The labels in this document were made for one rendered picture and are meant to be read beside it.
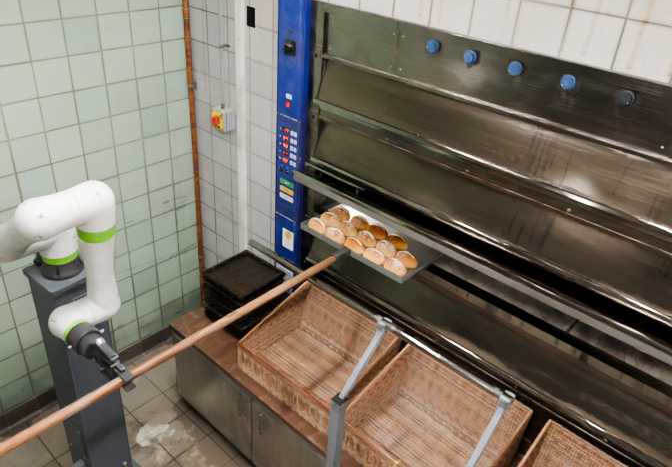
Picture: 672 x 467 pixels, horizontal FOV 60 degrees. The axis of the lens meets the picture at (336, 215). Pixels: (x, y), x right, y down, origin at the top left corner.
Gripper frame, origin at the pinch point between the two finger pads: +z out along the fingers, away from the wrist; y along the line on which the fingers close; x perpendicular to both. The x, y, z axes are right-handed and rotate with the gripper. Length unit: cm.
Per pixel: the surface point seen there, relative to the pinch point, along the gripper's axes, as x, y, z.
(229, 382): -61, 68, -29
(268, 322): -83, 45, -27
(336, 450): -56, 48, 39
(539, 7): -115, -104, 51
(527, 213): -117, -39, 63
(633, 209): -113, -55, 94
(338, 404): -55, 24, 39
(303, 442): -61, 67, 18
